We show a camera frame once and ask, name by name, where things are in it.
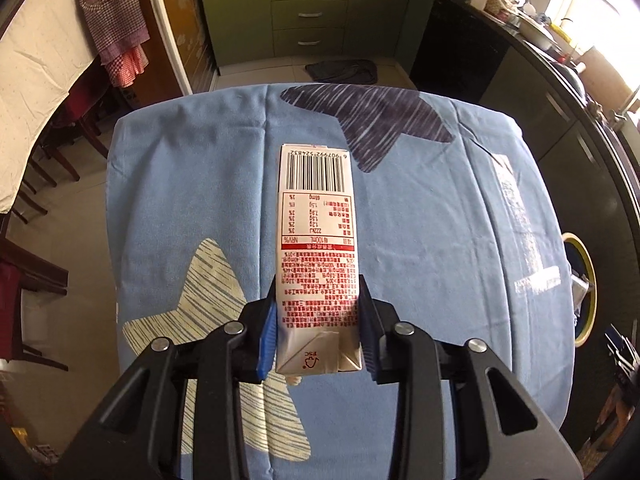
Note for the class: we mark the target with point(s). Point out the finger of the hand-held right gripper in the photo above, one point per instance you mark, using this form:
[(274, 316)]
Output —
[(620, 350)]

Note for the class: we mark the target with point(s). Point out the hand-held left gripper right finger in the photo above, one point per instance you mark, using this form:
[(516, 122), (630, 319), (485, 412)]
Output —
[(367, 340)]

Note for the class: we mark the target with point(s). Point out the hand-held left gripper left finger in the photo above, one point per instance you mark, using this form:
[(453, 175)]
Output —
[(267, 340)]

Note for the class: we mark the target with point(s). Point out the yellow-rimmed trash bin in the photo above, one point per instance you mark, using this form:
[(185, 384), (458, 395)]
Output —
[(575, 260)]

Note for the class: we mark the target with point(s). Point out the red and white drink carton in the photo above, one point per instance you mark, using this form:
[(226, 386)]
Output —
[(315, 240)]

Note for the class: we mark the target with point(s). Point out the blue star-print cloth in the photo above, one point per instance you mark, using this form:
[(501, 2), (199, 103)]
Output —
[(440, 240)]

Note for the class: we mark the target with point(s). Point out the dark wooden chair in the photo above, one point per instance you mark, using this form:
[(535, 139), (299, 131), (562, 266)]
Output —
[(85, 105), (45, 280), (60, 160)]

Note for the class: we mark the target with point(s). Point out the dark floor mat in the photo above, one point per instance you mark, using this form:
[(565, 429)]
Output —
[(345, 71)]

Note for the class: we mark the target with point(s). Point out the tan cardboard box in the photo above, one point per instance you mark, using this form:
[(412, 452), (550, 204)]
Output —
[(602, 77)]

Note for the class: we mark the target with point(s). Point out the black kitchen counter cabinets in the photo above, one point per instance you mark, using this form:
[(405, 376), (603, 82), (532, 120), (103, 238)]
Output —
[(460, 50)]

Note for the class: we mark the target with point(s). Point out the orange patterned door panel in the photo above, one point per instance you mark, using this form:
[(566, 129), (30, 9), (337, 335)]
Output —
[(185, 35)]

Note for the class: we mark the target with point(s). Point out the metal cooking pot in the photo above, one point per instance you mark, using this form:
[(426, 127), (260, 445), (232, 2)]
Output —
[(537, 30)]

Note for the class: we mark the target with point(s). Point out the green drawer cabinet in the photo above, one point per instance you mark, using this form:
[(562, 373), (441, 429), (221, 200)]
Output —
[(300, 10)]

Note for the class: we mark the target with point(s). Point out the white tablecloth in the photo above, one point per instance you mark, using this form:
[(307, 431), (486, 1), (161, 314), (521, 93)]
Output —
[(35, 85)]

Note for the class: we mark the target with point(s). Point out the red checkered apron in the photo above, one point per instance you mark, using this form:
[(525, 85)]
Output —
[(110, 10)]

